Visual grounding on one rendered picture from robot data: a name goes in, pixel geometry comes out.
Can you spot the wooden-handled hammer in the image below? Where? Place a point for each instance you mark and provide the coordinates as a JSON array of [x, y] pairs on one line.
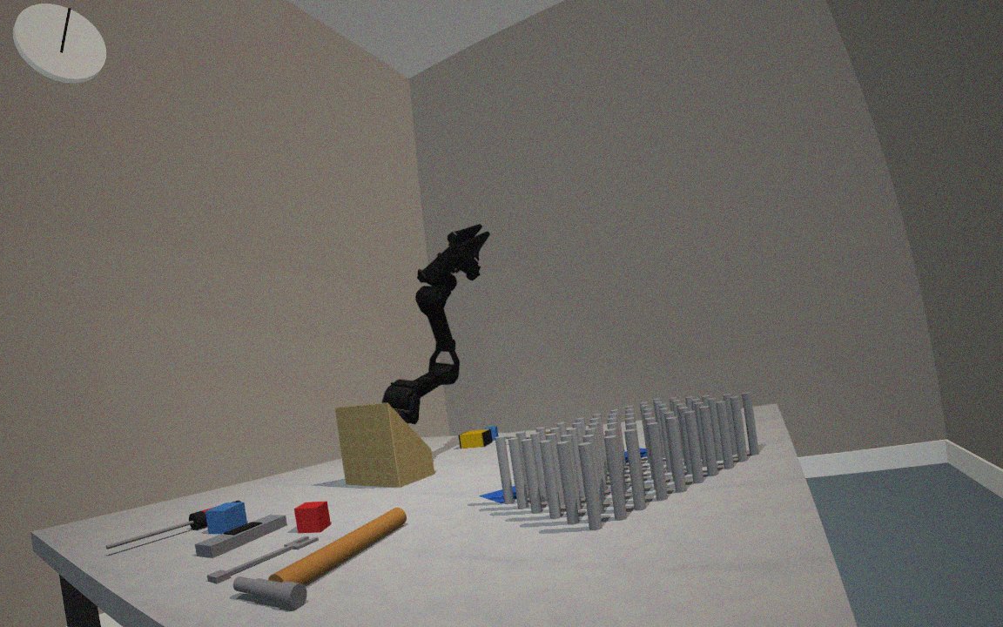
[[287, 586]]

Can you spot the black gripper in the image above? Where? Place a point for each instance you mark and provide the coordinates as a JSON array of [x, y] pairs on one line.
[[462, 248]]

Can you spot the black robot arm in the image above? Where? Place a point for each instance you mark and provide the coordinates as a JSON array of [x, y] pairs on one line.
[[431, 300]]

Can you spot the blue flat strip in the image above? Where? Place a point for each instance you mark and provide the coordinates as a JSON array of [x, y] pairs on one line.
[[497, 496]]

